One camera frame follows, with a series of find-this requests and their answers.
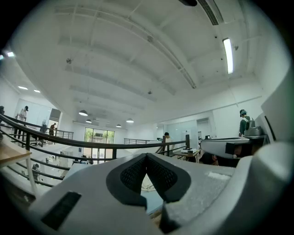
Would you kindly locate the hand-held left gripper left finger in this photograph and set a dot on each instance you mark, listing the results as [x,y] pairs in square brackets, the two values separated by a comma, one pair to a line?
[92,183]

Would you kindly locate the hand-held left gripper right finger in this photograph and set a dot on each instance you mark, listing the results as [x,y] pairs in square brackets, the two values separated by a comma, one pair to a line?
[197,190]

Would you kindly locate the small wooden table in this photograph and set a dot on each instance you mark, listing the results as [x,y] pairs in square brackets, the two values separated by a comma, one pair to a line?
[187,154]

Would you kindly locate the white flat box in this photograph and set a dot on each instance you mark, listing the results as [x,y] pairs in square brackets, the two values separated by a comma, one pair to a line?
[189,150]

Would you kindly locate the glass window door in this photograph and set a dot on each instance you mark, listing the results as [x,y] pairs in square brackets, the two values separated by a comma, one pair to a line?
[98,140]

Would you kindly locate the black metal railing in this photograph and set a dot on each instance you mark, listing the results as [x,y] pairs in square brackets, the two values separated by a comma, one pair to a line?
[69,142]

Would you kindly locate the pendant ceiling lamp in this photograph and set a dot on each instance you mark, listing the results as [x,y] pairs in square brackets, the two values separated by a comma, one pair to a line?
[83,113]
[88,121]
[129,120]
[118,125]

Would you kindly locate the grey device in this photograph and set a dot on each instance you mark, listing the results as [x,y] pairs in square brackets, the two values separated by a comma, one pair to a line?
[252,130]

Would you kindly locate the wooden side table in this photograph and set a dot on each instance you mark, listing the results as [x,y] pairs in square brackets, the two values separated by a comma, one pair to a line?
[11,153]

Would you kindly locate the ceiling panel light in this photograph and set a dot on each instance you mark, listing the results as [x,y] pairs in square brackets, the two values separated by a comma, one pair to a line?
[23,87]
[37,91]

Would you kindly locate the fluorescent ceiling tube light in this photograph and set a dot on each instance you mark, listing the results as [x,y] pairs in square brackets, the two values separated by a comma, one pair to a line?
[228,56]

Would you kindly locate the ceiling air vent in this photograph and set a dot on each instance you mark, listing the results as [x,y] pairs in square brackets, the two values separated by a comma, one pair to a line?
[210,11]

